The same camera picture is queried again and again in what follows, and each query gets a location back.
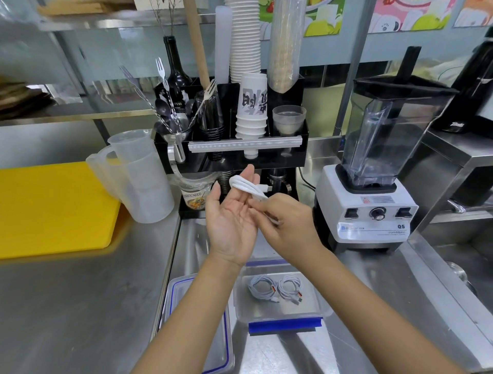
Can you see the person's left hand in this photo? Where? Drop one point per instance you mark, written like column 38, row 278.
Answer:
column 229, row 227

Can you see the person's right hand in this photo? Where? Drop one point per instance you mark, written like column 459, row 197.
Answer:
column 294, row 227

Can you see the person's left thumb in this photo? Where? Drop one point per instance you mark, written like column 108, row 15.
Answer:
column 214, row 195

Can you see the person's right fingers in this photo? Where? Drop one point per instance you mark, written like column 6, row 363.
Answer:
column 265, row 206

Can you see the person's right forearm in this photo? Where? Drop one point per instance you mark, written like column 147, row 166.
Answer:
column 369, row 312

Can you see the person's left forearm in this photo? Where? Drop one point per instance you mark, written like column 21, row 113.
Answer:
column 188, row 316

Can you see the labelled plastic food tub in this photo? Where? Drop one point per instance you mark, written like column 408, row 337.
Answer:
column 194, row 194

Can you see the black acrylic cup organizer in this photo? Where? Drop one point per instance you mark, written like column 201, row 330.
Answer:
column 292, row 154

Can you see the steel utensil cup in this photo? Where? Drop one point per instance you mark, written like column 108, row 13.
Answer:
column 175, row 140

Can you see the clear plastic measuring jug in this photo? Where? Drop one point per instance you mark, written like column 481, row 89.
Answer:
column 142, row 192
column 133, row 144

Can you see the stack of dark plastic cups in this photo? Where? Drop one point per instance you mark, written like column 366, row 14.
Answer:
column 210, row 119

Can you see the white blender base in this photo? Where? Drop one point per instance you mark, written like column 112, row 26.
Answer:
column 346, row 192

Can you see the translucent plastic cup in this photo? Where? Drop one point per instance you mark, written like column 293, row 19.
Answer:
column 289, row 119

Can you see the stack of printed paper cups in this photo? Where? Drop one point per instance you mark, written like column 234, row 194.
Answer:
column 251, row 111

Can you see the clear plastic fork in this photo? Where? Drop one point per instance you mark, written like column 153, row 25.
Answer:
column 206, row 94

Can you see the black spoon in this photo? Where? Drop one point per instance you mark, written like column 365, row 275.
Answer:
column 161, row 108

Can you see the clear container with blue clips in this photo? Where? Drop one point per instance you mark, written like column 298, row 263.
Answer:
column 265, row 312

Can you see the long twisted bar fork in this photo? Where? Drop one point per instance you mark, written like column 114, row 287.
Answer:
column 142, row 92

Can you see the dark glass bottle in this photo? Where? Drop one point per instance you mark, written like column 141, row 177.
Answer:
column 177, row 73

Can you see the short silver fork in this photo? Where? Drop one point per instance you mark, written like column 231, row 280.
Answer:
column 161, row 71

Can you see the clear container lid blue seal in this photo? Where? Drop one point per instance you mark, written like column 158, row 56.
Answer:
column 223, row 346

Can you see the clear blender jar black lid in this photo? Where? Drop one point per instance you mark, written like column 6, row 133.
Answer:
column 396, row 127

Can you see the white plastic tube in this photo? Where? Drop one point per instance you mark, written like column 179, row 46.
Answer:
column 223, row 42

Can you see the wooden pole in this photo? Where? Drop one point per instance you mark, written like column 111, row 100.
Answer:
column 196, row 38

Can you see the stack of plain white cups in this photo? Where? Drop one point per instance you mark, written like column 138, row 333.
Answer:
column 246, row 38

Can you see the sleeve of clear plastic cups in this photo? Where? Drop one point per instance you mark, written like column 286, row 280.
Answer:
column 285, row 46

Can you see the yellow cutting board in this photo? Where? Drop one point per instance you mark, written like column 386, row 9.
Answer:
column 50, row 208

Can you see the dried branches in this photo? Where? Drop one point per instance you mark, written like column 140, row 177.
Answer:
column 163, row 17

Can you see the steel sink basin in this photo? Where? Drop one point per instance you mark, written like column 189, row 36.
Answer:
column 454, row 250

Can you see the green fruit poster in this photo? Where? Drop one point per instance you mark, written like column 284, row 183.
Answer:
column 323, row 17

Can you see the black blender tamper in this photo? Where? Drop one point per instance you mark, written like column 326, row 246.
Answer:
column 409, row 63

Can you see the round steel sink strainer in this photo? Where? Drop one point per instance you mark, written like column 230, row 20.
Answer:
column 460, row 275

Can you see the steel shelf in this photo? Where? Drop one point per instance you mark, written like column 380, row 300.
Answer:
column 96, row 23

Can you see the wooden board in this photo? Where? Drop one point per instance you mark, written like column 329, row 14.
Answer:
column 84, row 7

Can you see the black appliance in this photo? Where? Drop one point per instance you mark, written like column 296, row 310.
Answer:
column 472, row 88

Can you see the pink cartoon poster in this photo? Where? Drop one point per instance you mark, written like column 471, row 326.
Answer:
column 412, row 13

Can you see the orange cartoon poster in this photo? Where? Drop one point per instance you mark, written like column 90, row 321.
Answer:
column 475, row 11

